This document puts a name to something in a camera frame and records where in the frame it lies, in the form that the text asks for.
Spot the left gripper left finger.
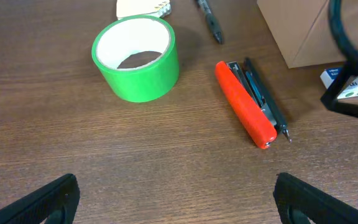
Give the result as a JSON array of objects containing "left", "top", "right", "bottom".
[{"left": 0, "top": 174, "right": 80, "bottom": 224}]

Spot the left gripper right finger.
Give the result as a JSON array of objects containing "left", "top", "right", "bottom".
[{"left": 273, "top": 172, "right": 358, "bottom": 224}]

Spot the blue white staples box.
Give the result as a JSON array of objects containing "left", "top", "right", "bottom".
[{"left": 320, "top": 68, "right": 358, "bottom": 100}]

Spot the orange black stapler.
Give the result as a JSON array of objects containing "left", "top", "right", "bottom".
[{"left": 214, "top": 57, "right": 292, "bottom": 149}]

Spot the brown cardboard box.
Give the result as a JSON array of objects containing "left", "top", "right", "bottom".
[{"left": 257, "top": 0, "right": 358, "bottom": 68}]

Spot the green tape roll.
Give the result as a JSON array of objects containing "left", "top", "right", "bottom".
[{"left": 91, "top": 16, "right": 180, "bottom": 103}]

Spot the yellow sticky note pad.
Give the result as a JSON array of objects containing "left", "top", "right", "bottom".
[{"left": 116, "top": 0, "right": 172, "bottom": 19}]

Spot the black pen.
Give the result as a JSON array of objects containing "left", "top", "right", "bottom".
[{"left": 196, "top": 0, "right": 224, "bottom": 45}]

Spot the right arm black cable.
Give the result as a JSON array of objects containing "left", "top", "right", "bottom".
[{"left": 327, "top": 0, "right": 358, "bottom": 63}]

